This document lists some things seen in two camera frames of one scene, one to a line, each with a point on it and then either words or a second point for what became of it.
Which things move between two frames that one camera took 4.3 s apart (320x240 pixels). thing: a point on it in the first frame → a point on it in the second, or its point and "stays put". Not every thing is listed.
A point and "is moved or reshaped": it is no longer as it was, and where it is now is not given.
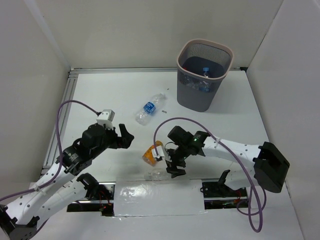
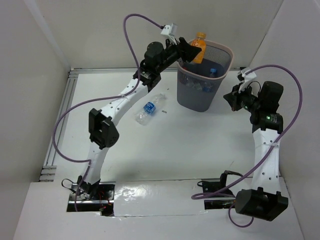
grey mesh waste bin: [202, 66] stays put
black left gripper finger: [124, 141] → [187, 52]
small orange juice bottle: [147, 158] → [200, 42]
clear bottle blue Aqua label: [149, 107] stays put
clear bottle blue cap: [205, 85] is moved or reshaped
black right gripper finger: [175, 172] → [233, 98]
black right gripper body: [177, 156] → [248, 101]
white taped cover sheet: [158, 197] stays put
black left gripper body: [116, 139] → [180, 49]
